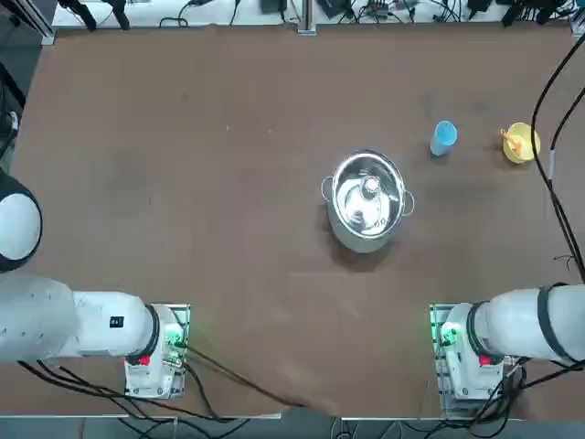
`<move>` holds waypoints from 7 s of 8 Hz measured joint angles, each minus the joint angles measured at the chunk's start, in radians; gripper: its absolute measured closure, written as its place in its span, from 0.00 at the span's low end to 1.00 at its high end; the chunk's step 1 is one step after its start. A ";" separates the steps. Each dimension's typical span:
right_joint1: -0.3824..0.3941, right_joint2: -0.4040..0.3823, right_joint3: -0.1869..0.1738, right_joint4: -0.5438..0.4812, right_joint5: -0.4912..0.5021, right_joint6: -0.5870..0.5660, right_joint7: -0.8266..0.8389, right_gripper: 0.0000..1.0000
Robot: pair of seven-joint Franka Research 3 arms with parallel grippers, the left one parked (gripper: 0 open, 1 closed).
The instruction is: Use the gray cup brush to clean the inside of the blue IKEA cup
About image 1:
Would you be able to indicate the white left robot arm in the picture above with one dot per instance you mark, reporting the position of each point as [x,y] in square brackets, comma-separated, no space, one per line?
[105,324]

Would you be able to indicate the black power adapter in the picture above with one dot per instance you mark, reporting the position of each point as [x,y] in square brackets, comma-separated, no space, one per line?
[273,5]

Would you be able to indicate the aluminium profile post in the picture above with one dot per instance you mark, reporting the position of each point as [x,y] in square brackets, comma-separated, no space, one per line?
[306,18]

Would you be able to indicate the yellow plastic bowl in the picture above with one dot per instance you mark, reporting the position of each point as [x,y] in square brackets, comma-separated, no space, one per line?
[530,146]

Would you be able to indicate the blue plastic cup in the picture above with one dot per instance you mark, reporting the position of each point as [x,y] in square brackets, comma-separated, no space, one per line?
[442,139]

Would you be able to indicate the glass pot lid with knob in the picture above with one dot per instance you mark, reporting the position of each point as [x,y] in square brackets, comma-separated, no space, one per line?
[352,201]

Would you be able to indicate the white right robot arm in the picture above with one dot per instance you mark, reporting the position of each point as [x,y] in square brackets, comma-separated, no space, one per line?
[512,324]

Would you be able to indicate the stainless steel pot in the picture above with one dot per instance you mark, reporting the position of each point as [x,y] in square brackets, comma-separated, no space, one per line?
[361,242]

